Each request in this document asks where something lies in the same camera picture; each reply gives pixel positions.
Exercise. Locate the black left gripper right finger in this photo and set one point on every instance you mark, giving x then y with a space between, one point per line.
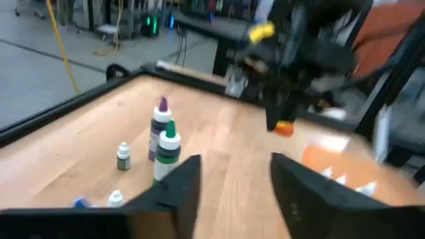
308 199

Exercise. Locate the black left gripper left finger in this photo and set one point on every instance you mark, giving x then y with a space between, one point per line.
186 186

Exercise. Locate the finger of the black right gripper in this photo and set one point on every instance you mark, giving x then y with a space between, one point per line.
274 113
290 108

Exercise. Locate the small orange dropper bottle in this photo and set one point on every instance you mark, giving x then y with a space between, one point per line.
285 128

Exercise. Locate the small white-capped dropper bottle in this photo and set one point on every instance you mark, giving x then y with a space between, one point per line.
123 156
342 180
367 189
327 172
116 198

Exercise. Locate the large green-capped dye bottle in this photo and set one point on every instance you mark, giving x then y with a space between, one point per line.
167 152

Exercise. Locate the large purple-capped dye bottle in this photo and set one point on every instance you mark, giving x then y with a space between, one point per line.
158 129

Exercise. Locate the large blue-capped dye bottle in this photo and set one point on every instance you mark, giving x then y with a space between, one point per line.
81 202

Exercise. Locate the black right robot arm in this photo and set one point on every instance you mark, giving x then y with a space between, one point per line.
318 20

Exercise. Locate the yellow tag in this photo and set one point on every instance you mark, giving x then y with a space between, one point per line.
262 31

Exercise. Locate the orange mat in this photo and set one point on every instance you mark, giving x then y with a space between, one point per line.
358 166

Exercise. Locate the dark grey desk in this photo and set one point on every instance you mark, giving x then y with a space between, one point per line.
212 30

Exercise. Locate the black computer with lights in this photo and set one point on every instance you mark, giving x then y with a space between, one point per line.
151 25

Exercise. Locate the black metal table frame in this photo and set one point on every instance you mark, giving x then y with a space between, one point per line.
66 107

